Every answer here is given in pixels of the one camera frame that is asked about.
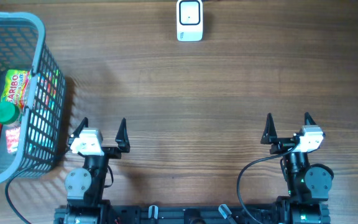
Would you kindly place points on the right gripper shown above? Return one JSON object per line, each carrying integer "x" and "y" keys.
{"x": 270, "y": 135}

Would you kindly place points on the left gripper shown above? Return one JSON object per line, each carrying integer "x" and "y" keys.
{"x": 123, "y": 145}

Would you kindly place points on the small red tissue pack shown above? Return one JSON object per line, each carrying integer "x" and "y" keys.
{"x": 12, "y": 139}

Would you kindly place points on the green lid jar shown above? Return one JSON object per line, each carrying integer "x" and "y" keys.
{"x": 10, "y": 114}

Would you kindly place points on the Haribo gummy candy bag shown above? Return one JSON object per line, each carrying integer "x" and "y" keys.
{"x": 17, "y": 87}

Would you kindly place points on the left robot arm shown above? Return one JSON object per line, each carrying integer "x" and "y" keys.
{"x": 85, "y": 185}

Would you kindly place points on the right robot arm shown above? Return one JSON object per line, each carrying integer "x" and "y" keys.
{"x": 308, "y": 184}

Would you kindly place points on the white barcode scanner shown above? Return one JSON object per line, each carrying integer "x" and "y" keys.
{"x": 189, "y": 20}

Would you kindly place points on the grey plastic shopping basket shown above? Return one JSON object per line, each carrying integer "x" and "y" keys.
{"x": 23, "y": 47}

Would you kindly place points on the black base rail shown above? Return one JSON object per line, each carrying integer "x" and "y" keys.
{"x": 258, "y": 213}

